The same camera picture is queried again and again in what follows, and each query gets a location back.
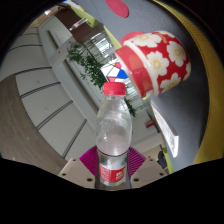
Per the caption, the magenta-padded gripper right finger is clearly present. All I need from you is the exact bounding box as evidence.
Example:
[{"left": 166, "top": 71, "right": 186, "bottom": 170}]
[{"left": 127, "top": 146, "right": 168, "bottom": 190}]

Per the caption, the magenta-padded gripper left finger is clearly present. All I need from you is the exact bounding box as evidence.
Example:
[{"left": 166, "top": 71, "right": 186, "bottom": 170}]
[{"left": 57, "top": 145, "right": 99, "bottom": 189}]

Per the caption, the clear red-capped water bottle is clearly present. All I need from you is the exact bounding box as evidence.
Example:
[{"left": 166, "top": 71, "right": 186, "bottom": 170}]
[{"left": 94, "top": 81, "right": 133, "bottom": 190}]

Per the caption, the dark grey stool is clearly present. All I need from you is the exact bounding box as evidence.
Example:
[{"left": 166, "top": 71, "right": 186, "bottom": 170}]
[{"left": 157, "top": 150, "right": 169, "bottom": 170}]

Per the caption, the red fire extinguisher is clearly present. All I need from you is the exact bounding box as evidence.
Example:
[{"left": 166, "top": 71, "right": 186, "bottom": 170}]
[{"left": 145, "top": 119, "right": 156, "bottom": 129}]

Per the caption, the red white blue cube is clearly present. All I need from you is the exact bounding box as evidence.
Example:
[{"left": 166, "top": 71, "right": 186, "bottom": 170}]
[{"left": 100, "top": 61, "right": 129, "bottom": 83}]

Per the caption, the row of potted green plants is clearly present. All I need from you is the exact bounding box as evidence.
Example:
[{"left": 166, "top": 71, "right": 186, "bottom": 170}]
[{"left": 66, "top": 43, "right": 138, "bottom": 118}]

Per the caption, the red floral mug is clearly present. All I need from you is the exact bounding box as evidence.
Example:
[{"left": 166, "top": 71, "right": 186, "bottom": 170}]
[{"left": 114, "top": 30, "right": 192, "bottom": 100}]

